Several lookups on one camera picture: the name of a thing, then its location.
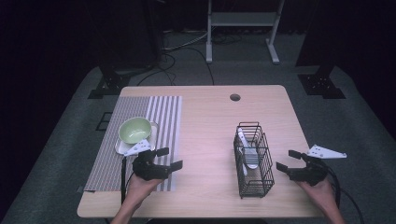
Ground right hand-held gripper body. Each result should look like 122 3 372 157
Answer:
287 144 347 188

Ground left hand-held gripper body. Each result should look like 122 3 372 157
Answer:
123 139 172 181

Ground person's right hand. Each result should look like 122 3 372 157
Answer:
295 177 334 207

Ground person's left hand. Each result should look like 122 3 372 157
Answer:
125 174 163 204

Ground white square plate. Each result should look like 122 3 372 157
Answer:
114 120 160 156

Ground white ceramic spoon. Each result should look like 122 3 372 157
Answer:
237 127 260 171

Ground light green bowl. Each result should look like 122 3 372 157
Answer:
118 116 153 146

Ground striped grey placemat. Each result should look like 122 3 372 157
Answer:
83 95 183 192

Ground black stand base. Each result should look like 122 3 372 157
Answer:
87 60 134 100
296 62 347 100

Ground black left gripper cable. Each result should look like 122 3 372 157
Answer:
120 156 135 204

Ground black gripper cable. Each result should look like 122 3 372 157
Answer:
325 166 366 224
120 156 135 204

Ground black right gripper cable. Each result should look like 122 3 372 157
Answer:
325 166 366 224

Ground black wire basket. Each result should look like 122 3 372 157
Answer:
233 120 276 200

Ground black floor cable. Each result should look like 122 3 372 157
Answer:
135 46 216 87

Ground grey floor cable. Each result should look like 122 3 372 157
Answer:
162 30 209 52

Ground white metal stand frame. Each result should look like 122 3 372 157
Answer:
205 0 286 65

